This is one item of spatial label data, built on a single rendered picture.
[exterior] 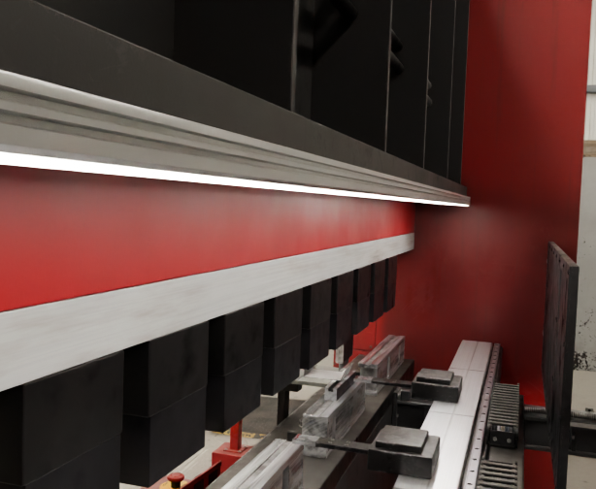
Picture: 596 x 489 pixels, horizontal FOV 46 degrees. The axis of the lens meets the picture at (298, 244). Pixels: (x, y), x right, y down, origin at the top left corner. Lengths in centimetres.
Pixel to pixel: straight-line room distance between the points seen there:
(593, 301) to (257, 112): 642
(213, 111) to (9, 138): 22
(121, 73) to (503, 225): 226
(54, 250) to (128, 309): 14
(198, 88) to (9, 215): 20
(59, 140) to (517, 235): 234
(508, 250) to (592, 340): 442
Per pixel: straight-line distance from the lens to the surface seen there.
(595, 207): 683
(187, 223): 83
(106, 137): 32
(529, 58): 261
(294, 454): 137
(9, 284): 58
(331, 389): 172
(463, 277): 258
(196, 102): 44
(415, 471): 124
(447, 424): 154
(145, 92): 39
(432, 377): 171
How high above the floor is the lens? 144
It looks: 3 degrees down
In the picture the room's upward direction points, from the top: 2 degrees clockwise
